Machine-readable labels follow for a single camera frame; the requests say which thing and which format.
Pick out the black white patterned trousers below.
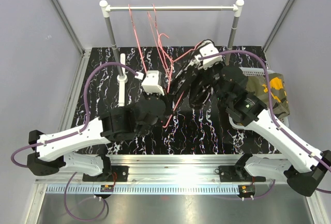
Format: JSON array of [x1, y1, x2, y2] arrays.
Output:
[[169, 39, 215, 110]]

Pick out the pink wire hanger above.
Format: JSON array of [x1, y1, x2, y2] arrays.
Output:
[[158, 33, 202, 128], [128, 4, 147, 73], [147, 5, 170, 76]]

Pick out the camouflage olive yellow trousers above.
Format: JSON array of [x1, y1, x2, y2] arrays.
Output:
[[246, 73, 290, 120]]

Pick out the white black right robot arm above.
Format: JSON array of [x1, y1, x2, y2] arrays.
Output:
[[199, 63, 330, 197]]

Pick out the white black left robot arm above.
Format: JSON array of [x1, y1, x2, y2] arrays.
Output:
[[27, 94, 174, 181]]

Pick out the white plastic laundry basket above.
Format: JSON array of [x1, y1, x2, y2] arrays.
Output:
[[229, 67, 290, 130]]

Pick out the white metal clothes rack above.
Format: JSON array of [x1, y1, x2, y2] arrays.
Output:
[[99, 0, 244, 107]]

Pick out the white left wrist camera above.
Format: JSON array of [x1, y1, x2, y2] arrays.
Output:
[[134, 70, 164, 96]]

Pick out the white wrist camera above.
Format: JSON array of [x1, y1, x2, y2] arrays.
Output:
[[198, 43, 223, 69], [134, 70, 164, 96]]

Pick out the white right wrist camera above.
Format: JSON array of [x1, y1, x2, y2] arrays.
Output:
[[198, 43, 223, 69]]

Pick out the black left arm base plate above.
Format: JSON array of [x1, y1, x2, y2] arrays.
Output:
[[82, 166, 129, 182]]

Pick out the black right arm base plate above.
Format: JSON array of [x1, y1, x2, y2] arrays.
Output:
[[214, 166, 266, 183]]

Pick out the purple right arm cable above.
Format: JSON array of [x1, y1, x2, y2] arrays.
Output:
[[198, 50, 331, 200]]

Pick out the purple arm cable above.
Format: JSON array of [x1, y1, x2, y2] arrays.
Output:
[[10, 63, 139, 221], [198, 50, 331, 200]]

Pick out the aluminium extrusion rail frame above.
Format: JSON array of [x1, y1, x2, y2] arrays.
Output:
[[24, 48, 326, 224]]

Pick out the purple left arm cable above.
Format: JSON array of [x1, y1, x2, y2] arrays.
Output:
[[10, 63, 139, 221]]

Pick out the white slotted cable duct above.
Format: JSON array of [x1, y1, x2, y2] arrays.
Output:
[[46, 184, 239, 195]]

